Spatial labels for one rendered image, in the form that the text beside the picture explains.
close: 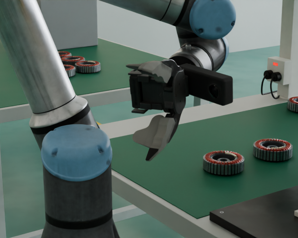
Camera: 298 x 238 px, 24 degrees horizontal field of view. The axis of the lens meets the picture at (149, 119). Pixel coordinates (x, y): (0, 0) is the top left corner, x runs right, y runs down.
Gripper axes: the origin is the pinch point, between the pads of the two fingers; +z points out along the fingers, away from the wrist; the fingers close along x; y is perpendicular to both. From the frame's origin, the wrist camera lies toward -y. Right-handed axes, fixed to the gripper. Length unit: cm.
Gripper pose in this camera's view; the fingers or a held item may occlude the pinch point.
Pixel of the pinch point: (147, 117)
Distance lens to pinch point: 103.7
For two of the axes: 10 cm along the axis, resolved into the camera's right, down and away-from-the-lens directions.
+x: -0.7, -9.2, -3.9
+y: -9.1, -1.0, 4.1
